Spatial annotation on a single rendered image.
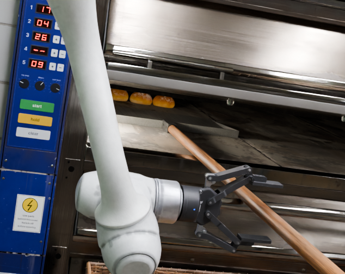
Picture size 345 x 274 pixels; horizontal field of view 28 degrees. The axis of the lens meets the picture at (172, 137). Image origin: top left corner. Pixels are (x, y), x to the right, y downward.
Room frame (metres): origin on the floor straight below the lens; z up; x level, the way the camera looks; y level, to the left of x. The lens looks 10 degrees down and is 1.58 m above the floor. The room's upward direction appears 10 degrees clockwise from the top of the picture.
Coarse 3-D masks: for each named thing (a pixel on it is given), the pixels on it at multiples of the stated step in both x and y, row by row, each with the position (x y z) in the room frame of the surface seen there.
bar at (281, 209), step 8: (224, 200) 1.57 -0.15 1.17; (232, 200) 1.58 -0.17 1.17; (240, 200) 1.59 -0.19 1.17; (224, 208) 1.57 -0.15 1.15; (232, 208) 1.58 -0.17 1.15; (240, 208) 1.58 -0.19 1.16; (248, 208) 1.58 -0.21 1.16; (272, 208) 1.60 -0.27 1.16; (280, 208) 1.61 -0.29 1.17; (288, 208) 1.61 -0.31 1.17; (296, 208) 1.62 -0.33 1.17; (304, 208) 1.62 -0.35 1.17; (312, 208) 1.63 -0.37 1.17; (320, 208) 1.64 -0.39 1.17; (296, 216) 1.62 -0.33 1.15; (304, 216) 1.62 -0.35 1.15; (312, 216) 1.63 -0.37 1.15; (320, 216) 1.63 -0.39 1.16; (328, 216) 1.63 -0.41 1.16; (336, 216) 1.64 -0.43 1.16; (344, 216) 1.64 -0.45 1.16
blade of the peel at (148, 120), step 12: (120, 108) 2.66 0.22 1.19; (132, 108) 2.72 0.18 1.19; (120, 120) 2.35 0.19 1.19; (132, 120) 2.36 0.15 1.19; (144, 120) 2.37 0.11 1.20; (156, 120) 2.38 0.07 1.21; (180, 120) 2.63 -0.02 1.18; (192, 120) 2.68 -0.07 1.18; (204, 120) 2.74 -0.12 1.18; (192, 132) 2.42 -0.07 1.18; (204, 132) 2.43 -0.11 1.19; (216, 132) 2.44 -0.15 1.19; (228, 132) 2.45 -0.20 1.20
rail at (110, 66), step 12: (132, 72) 1.74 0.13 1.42; (144, 72) 1.75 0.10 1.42; (156, 72) 1.76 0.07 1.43; (168, 72) 1.76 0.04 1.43; (216, 84) 1.79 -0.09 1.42; (228, 84) 1.80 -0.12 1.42; (240, 84) 1.81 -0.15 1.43; (252, 84) 1.82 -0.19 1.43; (288, 96) 1.84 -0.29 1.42; (300, 96) 1.85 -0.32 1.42; (312, 96) 1.86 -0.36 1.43; (324, 96) 1.87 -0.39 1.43
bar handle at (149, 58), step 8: (120, 56) 1.78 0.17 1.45; (128, 56) 1.78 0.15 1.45; (136, 56) 1.79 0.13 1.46; (144, 56) 1.79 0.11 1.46; (152, 56) 1.80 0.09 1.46; (176, 64) 1.81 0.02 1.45; (184, 64) 1.82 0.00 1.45; (192, 64) 1.82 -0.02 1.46; (200, 64) 1.83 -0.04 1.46; (208, 64) 1.84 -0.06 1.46; (224, 72) 1.85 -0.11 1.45; (232, 72) 1.85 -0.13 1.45
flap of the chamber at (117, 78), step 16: (112, 80) 1.75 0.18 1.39; (128, 80) 1.73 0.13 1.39; (144, 80) 1.75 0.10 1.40; (160, 80) 1.76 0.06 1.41; (176, 80) 1.77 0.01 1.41; (208, 96) 1.88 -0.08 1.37; (224, 96) 1.80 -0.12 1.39; (240, 96) 1.81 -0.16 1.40; (256, 96) 1.82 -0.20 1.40; (272, 96) 1.83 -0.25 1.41; (304, 112) 2.04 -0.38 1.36; (320, 112) 1.92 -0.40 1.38; (336, 112) 1.87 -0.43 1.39
